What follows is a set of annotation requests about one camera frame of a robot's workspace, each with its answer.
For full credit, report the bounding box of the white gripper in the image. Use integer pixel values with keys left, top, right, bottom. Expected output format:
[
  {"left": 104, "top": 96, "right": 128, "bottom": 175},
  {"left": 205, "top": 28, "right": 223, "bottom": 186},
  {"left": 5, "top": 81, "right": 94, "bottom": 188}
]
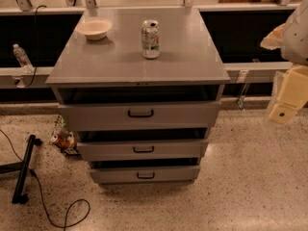
[{"left": 269, "top": 64, "right": 308, "bottom": 124}]

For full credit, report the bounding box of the grey bottom drawer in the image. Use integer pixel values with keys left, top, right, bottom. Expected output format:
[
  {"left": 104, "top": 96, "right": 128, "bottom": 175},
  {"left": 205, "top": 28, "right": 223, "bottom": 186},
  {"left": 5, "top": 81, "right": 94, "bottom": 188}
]
[{"left": 90, "top": 166, "right": 200, "bottom": 184}]

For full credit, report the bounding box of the grey drawer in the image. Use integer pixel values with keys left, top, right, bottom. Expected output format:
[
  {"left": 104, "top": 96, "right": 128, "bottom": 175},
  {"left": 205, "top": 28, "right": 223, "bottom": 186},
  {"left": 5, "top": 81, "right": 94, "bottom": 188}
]
[
  {"left": 59, "top": 102, "right": 220, "bottom": 132},
  {"left": 90, "top": 166, "right": 200, "bottom": 184},
  {"left": 77, "top": 140, "right": 208, "bottom": 162}
]

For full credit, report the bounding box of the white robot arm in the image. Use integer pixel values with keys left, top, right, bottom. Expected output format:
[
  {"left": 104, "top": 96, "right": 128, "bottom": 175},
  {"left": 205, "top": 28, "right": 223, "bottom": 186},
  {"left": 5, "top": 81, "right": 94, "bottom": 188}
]
[{"left": 260, "top": 0, "right": 308, "bottom": 124}]

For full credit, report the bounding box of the grey top drawer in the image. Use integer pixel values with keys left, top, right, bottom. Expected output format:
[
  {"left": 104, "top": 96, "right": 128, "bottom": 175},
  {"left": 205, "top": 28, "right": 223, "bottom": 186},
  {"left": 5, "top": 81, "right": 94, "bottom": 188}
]
[{"left": 59, "top": 102, "right": 220, "bottom": 132}]

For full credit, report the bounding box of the grey middle drawer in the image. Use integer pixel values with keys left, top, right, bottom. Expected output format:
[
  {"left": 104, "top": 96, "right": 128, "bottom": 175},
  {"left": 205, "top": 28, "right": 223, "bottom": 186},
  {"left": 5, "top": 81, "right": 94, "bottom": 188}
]
[{"left": 77, "top": 140, "right": 208, "bottom": 162}]

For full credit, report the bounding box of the grey drawer cabinet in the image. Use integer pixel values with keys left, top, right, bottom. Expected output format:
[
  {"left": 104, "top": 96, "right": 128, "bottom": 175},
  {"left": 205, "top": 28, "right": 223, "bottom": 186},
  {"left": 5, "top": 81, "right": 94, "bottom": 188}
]
[{"left": 46, "top": 8, "right": 230, "bottom": 169}]

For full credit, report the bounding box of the white green soda can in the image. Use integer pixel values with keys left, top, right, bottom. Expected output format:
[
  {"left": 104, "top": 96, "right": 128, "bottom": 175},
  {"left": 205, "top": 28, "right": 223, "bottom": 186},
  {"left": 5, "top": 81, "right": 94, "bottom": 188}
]
[{"left": 141, "top": 19, "right": 160, "bottom": 59}]

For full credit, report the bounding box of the beige bowl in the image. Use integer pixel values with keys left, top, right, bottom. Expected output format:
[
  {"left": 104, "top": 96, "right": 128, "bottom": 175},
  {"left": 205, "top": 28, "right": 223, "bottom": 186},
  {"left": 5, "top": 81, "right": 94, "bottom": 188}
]
[{"left": 76, "top": 18, "right": 112, "bottom": 40}]

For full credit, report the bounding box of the orange snack bag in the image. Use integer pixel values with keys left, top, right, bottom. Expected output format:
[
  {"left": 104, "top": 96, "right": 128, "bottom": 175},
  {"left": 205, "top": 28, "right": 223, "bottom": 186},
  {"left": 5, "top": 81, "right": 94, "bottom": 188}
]
[{"left": 50, "top": 134, "right": 74, "bottom": 149}]

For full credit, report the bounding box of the grey metal railing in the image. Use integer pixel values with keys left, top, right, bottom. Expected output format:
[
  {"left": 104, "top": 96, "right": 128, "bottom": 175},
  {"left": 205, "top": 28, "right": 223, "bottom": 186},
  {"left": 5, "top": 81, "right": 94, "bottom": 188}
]
[{"left": 0, "top": 62, "right": 293, "bottom": 89}]

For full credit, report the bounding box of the clear plastic water bottle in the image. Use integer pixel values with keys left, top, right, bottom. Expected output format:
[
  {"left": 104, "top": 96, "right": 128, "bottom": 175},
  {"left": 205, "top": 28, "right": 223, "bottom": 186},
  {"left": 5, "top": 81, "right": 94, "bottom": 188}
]
[{"left": 13, "top": 44, "right": 34, "bottom": 74}]

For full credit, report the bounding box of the black stand leg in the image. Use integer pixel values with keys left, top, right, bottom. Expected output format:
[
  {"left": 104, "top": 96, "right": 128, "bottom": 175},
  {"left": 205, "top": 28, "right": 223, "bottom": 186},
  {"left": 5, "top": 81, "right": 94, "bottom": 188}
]
[{"left": 0, "top": 135, "right": 41, "bottom": 204}]

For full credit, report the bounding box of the metal clamp bracket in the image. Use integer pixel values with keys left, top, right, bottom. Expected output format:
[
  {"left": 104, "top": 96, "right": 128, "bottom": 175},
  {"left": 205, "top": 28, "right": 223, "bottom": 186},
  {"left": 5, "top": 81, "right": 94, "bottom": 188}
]
[{"left": 236, "top": 69, "right": 254, "bottom": 111}]

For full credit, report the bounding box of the black hanging cable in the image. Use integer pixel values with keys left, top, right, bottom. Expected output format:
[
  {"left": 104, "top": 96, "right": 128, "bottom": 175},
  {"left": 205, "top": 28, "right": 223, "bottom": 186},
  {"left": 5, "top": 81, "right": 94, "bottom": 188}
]
[{"left": 25, "top": 4, "right": 48, "bottom": 89}]

